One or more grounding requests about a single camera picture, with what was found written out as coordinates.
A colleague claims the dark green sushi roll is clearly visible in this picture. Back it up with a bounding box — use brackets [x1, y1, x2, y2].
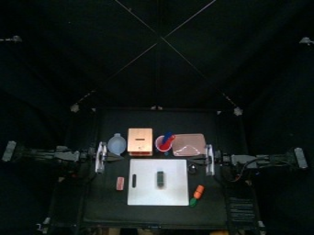
[156, 171, 165, 189]

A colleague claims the clear pink plastic container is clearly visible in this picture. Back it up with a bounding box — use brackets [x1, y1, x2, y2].
[171, 132, 207, 157]

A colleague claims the light wooden box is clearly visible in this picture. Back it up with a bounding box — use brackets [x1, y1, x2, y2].
[127, 128, 155, 157]

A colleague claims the small pink red toy piece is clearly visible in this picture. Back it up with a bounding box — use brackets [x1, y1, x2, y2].
[115, 176, 125, 192]

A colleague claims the blue plastic utensil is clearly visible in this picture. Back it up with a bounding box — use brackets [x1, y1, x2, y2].
[161, 131, 173, 145]

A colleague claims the orange toy carrot green top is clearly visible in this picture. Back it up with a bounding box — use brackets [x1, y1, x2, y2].
[188, 184, 206, 208]

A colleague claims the white cutting board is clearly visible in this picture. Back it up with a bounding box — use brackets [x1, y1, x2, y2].
[127, 158, 189, 207]

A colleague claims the white text label sticker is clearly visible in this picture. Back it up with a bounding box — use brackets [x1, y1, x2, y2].
[228, 196, 255, 224]

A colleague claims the red cable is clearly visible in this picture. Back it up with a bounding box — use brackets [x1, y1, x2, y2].
[228, 161, 252, 184]

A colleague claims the grey table corner bracket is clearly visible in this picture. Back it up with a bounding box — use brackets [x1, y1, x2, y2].
[254, 220, 267, 235]
[34, 216, 52, 235]

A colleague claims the thin diagonal cord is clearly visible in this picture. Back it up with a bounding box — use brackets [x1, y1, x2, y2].
[77, 0, 216, 105]
[112, 0, 236, 106]

